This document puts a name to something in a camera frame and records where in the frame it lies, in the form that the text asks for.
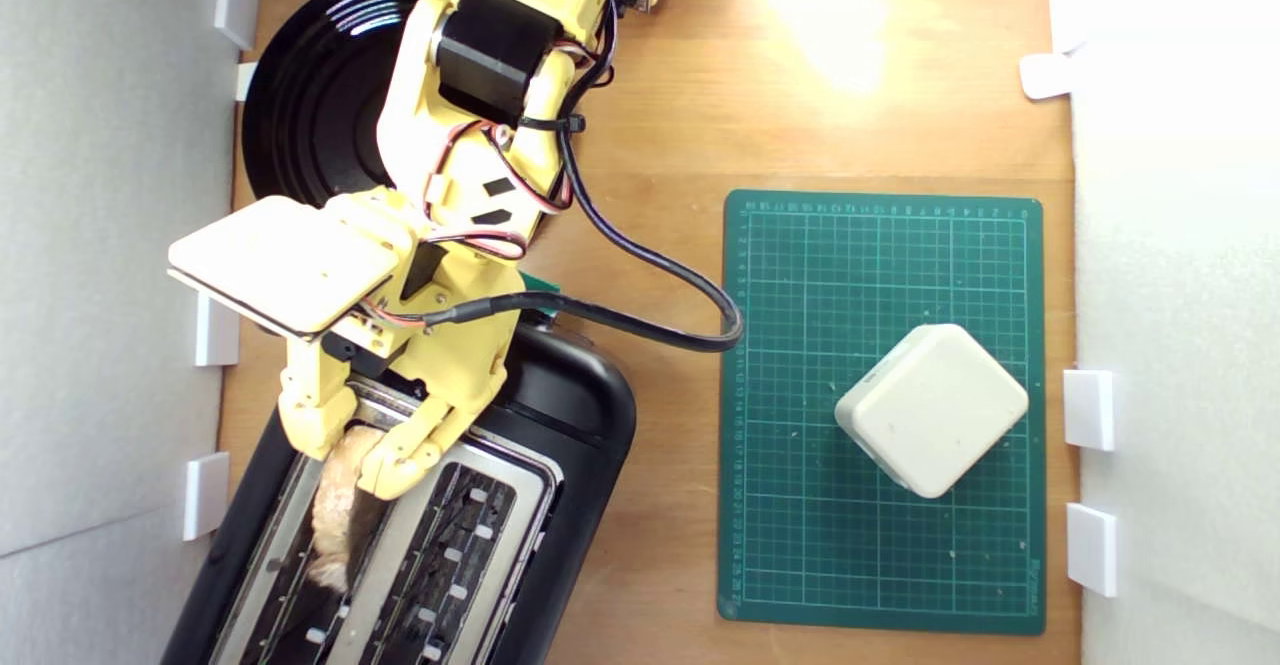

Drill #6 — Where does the white square block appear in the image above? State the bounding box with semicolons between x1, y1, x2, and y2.
834;322;1030;500

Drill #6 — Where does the black round plate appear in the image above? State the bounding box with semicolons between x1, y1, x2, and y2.
242;0;446;211

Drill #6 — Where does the black two-slot toaster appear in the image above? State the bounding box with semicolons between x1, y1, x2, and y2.
160;310;638;665

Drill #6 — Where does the green cutting mat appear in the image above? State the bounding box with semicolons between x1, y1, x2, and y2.
717;189;1047;636

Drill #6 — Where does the green toaster lever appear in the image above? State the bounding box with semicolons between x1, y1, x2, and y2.
518;271;563;318

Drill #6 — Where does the brown bread slice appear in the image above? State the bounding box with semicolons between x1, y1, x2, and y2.
308;427;391;594

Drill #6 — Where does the flat yellow gripper camera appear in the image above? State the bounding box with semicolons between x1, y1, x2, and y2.
167;193;416;338

